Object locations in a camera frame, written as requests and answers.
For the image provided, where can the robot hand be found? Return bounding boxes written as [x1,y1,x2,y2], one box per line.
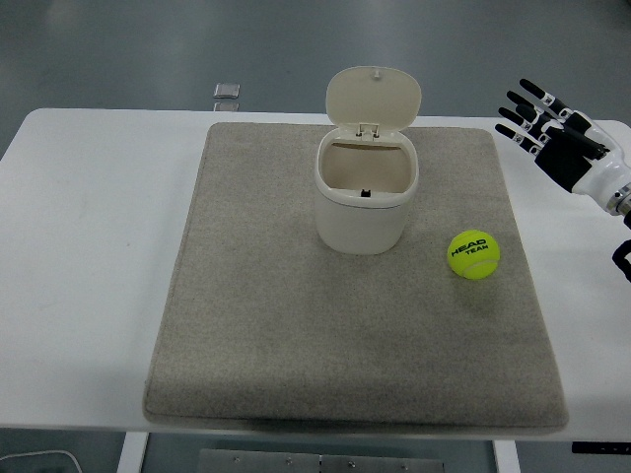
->
[495,78,631,201]

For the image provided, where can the yellow tennis ball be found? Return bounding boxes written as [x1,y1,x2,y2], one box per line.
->
[447,230,502,281]

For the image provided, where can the cream bin with flip lid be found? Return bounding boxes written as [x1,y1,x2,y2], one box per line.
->
[315,65,423,256]

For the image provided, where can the black table control panel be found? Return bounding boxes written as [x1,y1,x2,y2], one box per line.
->
[571,441,631,455]

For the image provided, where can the white table leg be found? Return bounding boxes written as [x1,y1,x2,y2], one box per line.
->
[116,432,149,473]
[491,439,518,473]

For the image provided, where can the beige fabric mat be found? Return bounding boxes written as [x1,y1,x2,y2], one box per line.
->
[142,121,571,438]

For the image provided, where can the grey metal plate with screws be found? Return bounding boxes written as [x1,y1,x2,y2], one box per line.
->
[198,447,445,473]

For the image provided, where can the white cable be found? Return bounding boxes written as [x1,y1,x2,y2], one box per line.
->
[0,448,83,473]

